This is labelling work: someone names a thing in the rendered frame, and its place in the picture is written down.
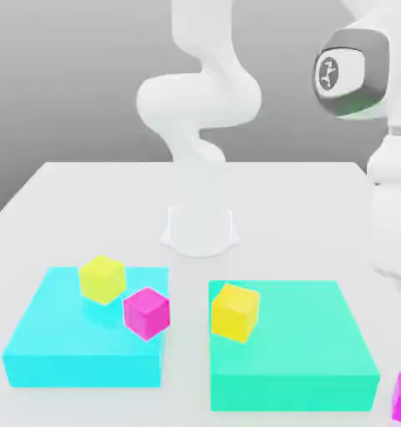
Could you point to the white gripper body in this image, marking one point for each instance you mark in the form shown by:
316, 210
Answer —
395, 233

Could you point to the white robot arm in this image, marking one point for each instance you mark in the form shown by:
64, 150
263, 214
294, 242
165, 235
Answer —
200, 96

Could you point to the small golden yellow cube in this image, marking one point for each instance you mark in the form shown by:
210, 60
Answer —
233, 313

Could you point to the small lime yellow cube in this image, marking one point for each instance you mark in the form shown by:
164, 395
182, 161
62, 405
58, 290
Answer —
101, 280

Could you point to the large turquoise green box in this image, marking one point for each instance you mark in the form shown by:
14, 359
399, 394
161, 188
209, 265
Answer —
303, 340

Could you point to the large cyan box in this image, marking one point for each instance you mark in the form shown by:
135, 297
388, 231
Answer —
70, 340

